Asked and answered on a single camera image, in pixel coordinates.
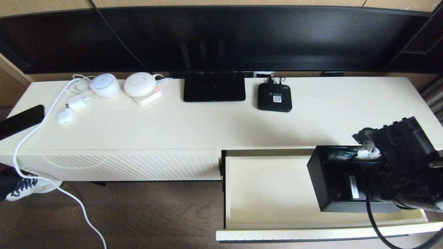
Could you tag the cream fluted drawer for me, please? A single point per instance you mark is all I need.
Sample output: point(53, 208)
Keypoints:
point(263, 193)

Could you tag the black organizer box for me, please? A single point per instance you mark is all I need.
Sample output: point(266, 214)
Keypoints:
point(316, 180)

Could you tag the white charger adapter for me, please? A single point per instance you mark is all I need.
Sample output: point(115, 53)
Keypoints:
point(77, 102)

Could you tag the black television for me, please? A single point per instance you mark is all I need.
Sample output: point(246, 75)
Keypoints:
point(242, 34)

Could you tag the small white round speaker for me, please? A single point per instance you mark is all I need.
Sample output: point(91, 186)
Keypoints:
point(104, 86)

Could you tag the green packet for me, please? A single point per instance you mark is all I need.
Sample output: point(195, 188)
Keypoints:
point(339, 155)

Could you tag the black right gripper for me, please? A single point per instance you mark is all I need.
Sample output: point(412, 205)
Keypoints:
point(405, 141)

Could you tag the black side shelf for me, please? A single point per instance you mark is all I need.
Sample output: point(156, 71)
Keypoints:
point(425, 45)

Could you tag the white packet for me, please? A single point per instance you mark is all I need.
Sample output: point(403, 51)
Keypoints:
point(361, 155)

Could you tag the black smartphone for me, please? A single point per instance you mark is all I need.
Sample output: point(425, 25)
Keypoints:
point(20, 121)

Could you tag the black television foot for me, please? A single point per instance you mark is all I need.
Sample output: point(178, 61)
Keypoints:
point(332, 73)

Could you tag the black router with antennas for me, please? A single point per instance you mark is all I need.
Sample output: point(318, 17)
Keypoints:
point(214, 88)

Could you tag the cream fluted cabinet front panel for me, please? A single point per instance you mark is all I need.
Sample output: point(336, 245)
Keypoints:
point(69, 166)
point(166, 166)

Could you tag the white pink square base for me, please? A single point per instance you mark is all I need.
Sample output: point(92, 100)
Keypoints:
point(152, 98)

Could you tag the white sneaker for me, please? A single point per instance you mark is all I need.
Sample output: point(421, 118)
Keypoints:
point(41, 186)

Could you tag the white wall socket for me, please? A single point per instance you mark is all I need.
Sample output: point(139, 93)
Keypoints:
point(259, 74)

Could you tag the black set-top box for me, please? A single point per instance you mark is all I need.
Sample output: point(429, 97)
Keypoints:
point(273, 103)

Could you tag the dark trouser leg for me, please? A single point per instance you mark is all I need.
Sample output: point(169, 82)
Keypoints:
point(8, 183)

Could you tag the small white charger cube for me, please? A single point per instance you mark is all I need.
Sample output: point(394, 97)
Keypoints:
point(64, 116)

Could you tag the white round dome device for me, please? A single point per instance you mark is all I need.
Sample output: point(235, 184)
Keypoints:
point(140, 84)

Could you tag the white ribbed cabinet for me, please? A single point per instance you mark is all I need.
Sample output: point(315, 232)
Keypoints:
point(207, 128)

